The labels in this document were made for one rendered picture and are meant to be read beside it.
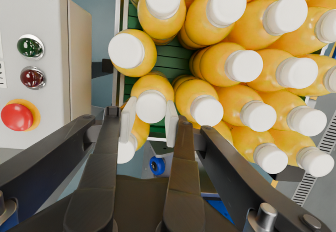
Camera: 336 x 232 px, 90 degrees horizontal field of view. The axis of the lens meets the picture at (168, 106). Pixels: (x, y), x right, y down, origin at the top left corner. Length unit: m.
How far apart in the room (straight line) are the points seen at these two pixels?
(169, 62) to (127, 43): 0.22
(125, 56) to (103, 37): 1.18
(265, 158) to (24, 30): 0.35
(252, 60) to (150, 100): 0.13
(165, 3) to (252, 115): 0.17
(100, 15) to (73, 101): 1.16
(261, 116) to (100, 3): 1.31
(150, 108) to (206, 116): 0.07
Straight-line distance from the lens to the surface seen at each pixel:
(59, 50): 0.25
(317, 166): 0.35
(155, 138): 0.37
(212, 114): 0.23
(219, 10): 0.22
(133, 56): 0.21
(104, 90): 1.40
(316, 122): 0.31
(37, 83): 0.25
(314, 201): 2.48
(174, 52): 0.42
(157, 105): 0.21
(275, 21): 0.25
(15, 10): 0.27
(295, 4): 0.27
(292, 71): 0.26
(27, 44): 0.25
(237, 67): 0.23
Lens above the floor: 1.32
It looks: 75 degrees down
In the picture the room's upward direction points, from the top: 167 degrees clockwise
